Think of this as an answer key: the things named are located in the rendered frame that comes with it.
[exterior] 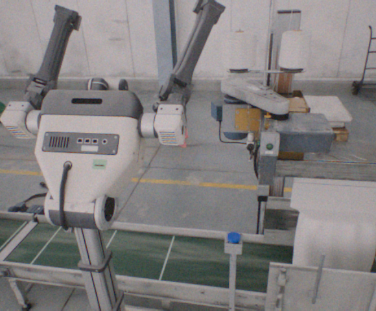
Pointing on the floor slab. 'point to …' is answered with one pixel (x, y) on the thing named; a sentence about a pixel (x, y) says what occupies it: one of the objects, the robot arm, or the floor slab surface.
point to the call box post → (232, 281)
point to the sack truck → (373, 69)
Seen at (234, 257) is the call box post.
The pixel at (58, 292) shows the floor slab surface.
